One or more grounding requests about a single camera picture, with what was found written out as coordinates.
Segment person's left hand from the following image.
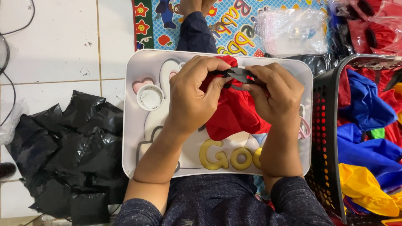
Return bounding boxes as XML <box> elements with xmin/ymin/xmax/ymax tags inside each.
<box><xmin>166</xmin><ymin>55</ymin><xmax>233</xmax><ymax>134</ymax></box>

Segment person's right hand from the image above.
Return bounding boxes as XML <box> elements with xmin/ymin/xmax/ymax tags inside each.
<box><xmin>242</xmin><ymin>63</ymin><xmax>304</xmax><ymax>127</ymax></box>

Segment red cloth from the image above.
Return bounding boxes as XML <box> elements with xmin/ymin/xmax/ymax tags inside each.
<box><xmin>199</xmin><ymin>56</ymin><xmax>272</xmax><ymax>141</ymax></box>

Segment small white round cup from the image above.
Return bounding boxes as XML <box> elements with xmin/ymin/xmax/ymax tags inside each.
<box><xmin>136</xmin><ymin>84</ymin><xmax>165</xmax><ymax>111</ymax></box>

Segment pink scissors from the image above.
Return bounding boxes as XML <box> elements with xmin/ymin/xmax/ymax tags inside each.
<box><xmin>298</xmin><ymin>104</ymin><xmax>312</xmax><ymax>140</ymax></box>

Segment black plastic bag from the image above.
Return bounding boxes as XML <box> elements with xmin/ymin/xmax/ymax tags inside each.
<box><xmin>267</xmin><ymin>52</ymin><xmax>341</xmax><ymax>77</ymax></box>

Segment black perforated plastic basket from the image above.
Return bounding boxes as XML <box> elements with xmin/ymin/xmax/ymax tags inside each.
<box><xmin>305</xmin><ymin>53</ymin><xmax>402</xmax><ymax>226</ymax></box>

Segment white cartoon lap tray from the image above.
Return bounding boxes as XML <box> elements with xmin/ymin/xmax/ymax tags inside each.
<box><xmin>122</xmin><ymin>49</ymin><xmax>314</xmax><ymax>179</ymax></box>

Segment person's dark blue trouser leg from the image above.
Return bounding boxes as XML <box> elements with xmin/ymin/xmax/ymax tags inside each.
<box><xmin>176</xmin><ymin>12</ymin><xmax>218</xmax><ymax>54</ymax></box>

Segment pile of clear plastic bags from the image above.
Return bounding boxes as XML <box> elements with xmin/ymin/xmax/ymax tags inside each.
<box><xmin>255</xmin><ymin>8</ymin><xmax>329</xmax><ymax>58</ymax></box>

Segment small blue cloth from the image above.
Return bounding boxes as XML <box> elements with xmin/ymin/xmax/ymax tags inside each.
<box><xmin>338</xmin><ymin>69</ymin><xmax>398</xmax><ymax>131</ymax></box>

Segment colourful cartoon play mat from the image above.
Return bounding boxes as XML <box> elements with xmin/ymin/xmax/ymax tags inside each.
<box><xmin>132</xmin><ymin>0</ymin><xmax>334</xmax><ymax>58</ymax></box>

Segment person's foot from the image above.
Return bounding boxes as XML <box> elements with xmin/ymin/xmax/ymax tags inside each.
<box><xmin>180</xmin><ymin>0</ymin><xmax>217</xmax><ymax>18</ymax></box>

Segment green cloth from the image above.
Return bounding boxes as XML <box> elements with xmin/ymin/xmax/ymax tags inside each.
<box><xmin>369</xmin><ymin>127</ymin><xmax>385</xmax><ymax>139</ymax></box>

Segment large blue cloth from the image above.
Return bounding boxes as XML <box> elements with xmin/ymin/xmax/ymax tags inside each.
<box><xmin>337</xmin><ymin>122</ymin><xmax>402</xmax><ymax>193</ymax></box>

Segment person's dark blue shirt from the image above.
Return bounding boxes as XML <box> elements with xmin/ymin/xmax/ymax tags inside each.
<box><xmin>112</xmin><ymin>173</ymin><xmax>334</xmax><ymax>226</ymax></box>

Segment heap of red cloths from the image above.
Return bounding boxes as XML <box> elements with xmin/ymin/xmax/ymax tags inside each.
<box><xmin>338</xmin><ymin>65</ymin><xmax>402</xmax><ymax>148</ymax></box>

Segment heap of red wrapped packets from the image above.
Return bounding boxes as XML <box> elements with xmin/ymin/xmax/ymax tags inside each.
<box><xmin>328</xmin><ymin>0</ymin><xmax>402</xmax><ymax>57</ymax></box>

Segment yellow cloth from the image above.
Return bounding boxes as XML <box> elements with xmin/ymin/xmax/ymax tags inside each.
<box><xmin>339</xmin><ymin>163</ymin><xmax>402</xmax><ymax>218</ymax></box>

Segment pile of black plastic packets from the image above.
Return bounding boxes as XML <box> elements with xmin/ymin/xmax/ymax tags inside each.
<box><xmin>6</xmin><ymin>90</ymin><xmax>129</xmax><ymax>225</ymax></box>

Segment crumpled clear plastic bag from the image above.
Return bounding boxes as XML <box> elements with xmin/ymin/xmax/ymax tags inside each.
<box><xmin>0</xmin><ymin>100</ymin><xmax>25</xmax><ymax>145</ymax></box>

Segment black shoe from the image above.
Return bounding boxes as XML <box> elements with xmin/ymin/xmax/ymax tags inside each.
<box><xmin>0</xmin><ymin>162</ymin><xmax>17</xmax><ymax>181</ymax></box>

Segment black cable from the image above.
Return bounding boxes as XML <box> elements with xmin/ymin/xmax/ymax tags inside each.
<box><xmin>0</xmin><ymin>0</ymin><xmax>36</xmax><ymax>127</ymax></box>

